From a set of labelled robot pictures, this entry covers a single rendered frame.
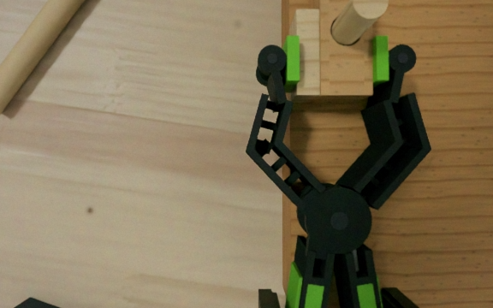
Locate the light wooden dowel pin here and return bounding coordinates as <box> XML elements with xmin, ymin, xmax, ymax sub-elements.
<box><xmin>330</xmin><ymin>0</ymin><xmax>389</xmax><ymax>45</ymax></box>

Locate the flat wooden board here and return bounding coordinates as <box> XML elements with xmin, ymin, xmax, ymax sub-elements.
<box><xmin>281</xmin><ymin>0</ymin><xmax>493</xmax><ymax>308</ymax></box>

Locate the beige cylindrical rod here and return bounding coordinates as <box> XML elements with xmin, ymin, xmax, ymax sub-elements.
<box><xmin>0</xmin><ymin>0</ymin><xmax>85</xmax><ymax>115</ymax></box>

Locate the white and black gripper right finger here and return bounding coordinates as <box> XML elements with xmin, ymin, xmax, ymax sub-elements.
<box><xmin>380</xmin><ymin>287</ymin><xmax>419</xmax><ymax>308</ymax></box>

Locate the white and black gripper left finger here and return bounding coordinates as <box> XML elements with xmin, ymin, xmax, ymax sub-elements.
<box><xmin>258</xmin><ymin>288</ymin><xmax>281</xmax><ymax>308</ymax></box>

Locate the dark grey shallow tray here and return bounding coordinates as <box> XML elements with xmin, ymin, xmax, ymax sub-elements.
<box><xmin>14</xmin><ymin>297</ymin><xmax>61</xmax><ymax>308</ymax></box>

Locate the small light wooden block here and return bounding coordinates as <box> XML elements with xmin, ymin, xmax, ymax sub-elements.
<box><xmin>309</xmin><ymin>0</ymin><xmax>373</xmax><ymax>104</ymax></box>

